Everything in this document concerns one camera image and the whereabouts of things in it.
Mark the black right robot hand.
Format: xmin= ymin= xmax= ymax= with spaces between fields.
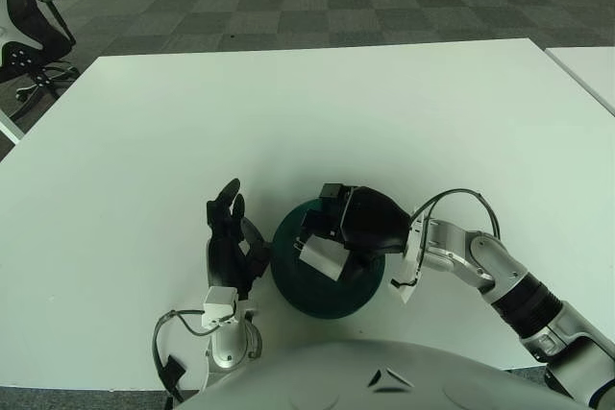
xmin=295 ymin=182 xmax=414 ymax=268

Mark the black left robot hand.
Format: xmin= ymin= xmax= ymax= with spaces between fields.
xmin=205 ymin=178 xmax=271 ymax=301

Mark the white square charger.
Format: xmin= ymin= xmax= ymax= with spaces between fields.
xmin=298 ymin=234 xmax=352 ymax=281

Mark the dark green round plate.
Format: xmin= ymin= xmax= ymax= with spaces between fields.
xmin=270 ymin=198 xmax=385 ymax=319

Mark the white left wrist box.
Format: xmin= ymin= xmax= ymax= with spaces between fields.
xmin=201 ymin=286 xmax=239 ymax=327

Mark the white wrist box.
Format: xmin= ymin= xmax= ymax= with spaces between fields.
xmin=201 ymin=286 xmax=239 ymax=327
xmin=388 ymin=217 xmax=427 ymax=305

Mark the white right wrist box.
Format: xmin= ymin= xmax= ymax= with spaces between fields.
xmin=388 ymin=217 xmax=427 ymax=305

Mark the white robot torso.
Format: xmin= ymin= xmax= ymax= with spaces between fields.
xmin=175 ymin=338 xmax=578 ymax=410

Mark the white side table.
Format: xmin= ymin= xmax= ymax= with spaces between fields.
xmin=546 ymin=46 xmax=615 ymax=116

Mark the black office chair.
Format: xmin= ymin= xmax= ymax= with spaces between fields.
xmin=0 ymin=0 xmax=81 ymax=118

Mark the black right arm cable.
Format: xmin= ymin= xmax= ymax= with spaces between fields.
xmin=410 ymin=187 xmax=501 ymax=243

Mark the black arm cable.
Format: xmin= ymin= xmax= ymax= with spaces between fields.
xmin=152 ymin=308 xmax=241 ymax=404
xmin=410 ymin=187 xmax=501 ymax=243

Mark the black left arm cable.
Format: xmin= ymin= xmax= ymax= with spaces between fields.
xmin=152 ymin=308 xmax=241 ymax=404

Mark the white desk frame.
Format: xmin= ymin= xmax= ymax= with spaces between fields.
xmin=0 ymin=109 xmax=25 ymax=145

